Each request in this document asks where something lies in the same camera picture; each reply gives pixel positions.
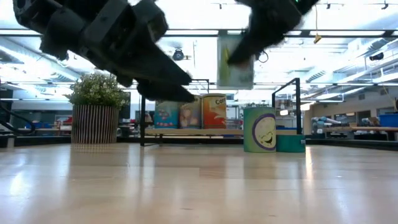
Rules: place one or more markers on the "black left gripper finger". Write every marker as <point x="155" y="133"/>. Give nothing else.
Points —
<point x="158" y="70"/>
<point x="164" y="92"/>

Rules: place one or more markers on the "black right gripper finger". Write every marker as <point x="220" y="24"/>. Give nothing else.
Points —
<point x="252" y="46"/>

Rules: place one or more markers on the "teal cherries can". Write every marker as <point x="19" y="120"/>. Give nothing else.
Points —
<point x="166" y="117"/>

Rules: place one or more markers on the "white mixed vegetables can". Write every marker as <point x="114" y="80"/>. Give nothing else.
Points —
<point x="239" y="77"/>

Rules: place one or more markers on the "purple peach can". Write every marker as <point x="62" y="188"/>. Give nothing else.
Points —
<point x="190" y="117"/>

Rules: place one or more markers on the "red orange corn can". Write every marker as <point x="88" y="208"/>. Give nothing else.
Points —
<point x="214" y="115"/>

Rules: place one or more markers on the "green oranges can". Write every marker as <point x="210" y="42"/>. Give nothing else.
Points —
<point x="259" y="129"/>

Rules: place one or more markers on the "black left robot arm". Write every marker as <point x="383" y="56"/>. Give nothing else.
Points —
<point x="53" y="28"/>

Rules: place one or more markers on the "grey background robot arm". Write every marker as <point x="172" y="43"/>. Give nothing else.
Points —
<point x="323" y="122"/>

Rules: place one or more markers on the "overhead light bar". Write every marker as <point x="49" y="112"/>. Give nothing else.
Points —
<point x="306" y="33"/>

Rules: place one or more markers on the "yellow hanging tag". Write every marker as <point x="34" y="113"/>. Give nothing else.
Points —
<point x="317" y="39"/>

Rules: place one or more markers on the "potted plant striped pot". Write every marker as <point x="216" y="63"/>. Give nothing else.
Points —
<point x="94" y="124"/>

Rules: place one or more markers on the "teal box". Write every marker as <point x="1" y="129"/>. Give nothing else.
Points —
<point x="290" y="143"/>

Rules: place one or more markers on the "black ceiling-mounted device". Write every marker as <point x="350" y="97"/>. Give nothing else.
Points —
<point x="376" y="56"/>

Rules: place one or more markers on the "metal-legged wooden workbench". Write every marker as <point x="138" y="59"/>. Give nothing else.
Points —
<point x="373" y="128"/>

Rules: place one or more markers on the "blue storage bin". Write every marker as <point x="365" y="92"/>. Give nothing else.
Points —
<point x="388" y="120"/>

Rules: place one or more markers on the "round black ceiling camera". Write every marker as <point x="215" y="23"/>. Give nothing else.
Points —
<point x="178" y="55"/>

